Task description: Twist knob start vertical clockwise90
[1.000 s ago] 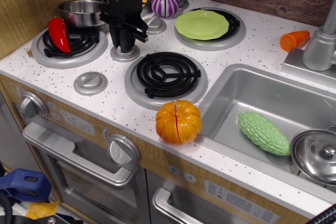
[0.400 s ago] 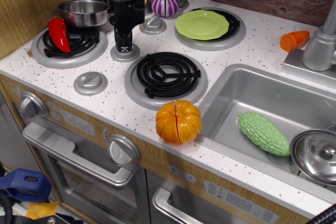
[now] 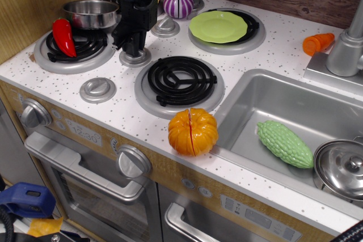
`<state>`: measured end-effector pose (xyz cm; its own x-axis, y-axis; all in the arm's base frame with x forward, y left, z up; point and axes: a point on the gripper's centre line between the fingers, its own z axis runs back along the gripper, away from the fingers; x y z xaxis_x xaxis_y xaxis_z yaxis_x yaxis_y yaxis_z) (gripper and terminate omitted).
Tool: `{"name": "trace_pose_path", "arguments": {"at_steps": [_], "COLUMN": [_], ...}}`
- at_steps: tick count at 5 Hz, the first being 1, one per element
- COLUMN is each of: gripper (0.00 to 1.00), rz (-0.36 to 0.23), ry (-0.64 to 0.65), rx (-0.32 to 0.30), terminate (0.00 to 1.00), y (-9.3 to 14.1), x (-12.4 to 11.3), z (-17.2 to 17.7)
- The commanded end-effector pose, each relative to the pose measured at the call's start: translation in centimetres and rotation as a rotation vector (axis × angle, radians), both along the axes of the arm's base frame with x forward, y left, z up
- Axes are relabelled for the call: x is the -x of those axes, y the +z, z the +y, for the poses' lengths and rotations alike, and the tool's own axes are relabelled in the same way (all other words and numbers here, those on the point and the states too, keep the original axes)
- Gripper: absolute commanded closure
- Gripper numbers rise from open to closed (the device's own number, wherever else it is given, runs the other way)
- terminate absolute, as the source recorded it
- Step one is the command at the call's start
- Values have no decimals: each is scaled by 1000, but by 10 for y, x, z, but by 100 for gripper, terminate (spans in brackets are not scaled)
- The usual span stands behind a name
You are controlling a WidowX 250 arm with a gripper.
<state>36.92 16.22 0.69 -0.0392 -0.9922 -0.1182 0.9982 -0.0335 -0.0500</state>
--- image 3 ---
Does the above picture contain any left black stove burner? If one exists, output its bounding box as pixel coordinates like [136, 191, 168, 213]
[33, 28, 115, 74]

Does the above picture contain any left silver oven knob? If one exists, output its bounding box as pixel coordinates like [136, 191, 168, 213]
[20, 98, 53, 128]

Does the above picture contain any silver toy faucet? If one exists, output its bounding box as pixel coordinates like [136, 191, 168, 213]
[303, 0, 363, 97]

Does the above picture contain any orange toy pumpkin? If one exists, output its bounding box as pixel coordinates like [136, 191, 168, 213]
[168, 108, 219, 156]

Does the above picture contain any silver oven knob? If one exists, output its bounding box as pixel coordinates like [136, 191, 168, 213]
[116, 144, 152, 179]
[20, 98, 53, 128]

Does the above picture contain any black stove burner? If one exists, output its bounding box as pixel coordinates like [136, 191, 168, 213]
[134, 56, 224, 120]
[33, 28, 115, 74]

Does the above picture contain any green plastic plate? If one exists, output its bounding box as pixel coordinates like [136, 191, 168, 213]
[189, 10, 248, 44]

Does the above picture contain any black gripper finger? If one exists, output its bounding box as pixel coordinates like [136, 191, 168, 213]
[121, 36, 137, 55]
[136, 31, 147, 55]

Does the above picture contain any orange toy carrot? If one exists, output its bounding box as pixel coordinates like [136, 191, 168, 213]
[302, 33, 335, 56]

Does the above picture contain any small steel pot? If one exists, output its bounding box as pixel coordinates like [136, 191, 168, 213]
[62, 0, 119, 29]

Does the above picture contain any far rear silver knob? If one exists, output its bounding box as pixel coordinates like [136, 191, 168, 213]
[192, 0, 205, 12]

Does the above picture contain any black cable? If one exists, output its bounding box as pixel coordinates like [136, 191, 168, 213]
[0, 206, 15, 242]

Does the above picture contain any right silver oven knob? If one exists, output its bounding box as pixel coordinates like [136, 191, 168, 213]
[116, 144, 152, 179]

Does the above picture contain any silver oven door handle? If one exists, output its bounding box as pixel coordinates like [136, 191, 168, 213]
[24, 132, 145, 205]

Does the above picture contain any silver dishwasher door handle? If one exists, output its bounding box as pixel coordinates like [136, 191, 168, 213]
[164, 203, 218, 242]

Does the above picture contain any green toy bitter gourd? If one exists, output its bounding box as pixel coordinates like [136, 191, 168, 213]
[257, 120, 314, 169]

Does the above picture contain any centre black stove burner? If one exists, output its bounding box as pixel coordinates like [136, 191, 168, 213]
[134, 56, 224, 120]

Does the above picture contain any blue clamp tool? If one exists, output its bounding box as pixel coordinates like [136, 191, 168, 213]
[1, 182, 56, 218]

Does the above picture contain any steel pot with lid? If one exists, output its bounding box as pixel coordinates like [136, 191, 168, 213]
[313, 137, 362, 207]

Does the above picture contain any right rear black burner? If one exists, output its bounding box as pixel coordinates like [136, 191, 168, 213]
[188, 8, 266, 56]

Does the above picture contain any silver stove knob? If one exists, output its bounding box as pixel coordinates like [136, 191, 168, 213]
[119, 48, 151, 67]
[79, 78, 116, 104]
[151, 16, 180, 38]

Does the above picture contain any purple white toy onion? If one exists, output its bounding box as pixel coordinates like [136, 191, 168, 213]
[163, 0, 194, 19]

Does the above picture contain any silver toy sink basin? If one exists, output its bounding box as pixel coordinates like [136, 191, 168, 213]
[211, 68, 363, 220]

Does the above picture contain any red toy chili pepper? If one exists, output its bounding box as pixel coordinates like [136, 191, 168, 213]
[52, 18, 77, 57]

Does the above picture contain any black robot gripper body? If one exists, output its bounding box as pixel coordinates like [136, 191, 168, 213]
[112, 0, 158, 49]

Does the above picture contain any yellow tape piece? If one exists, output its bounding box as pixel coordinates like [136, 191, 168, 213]
[27, 217, 63, 237]

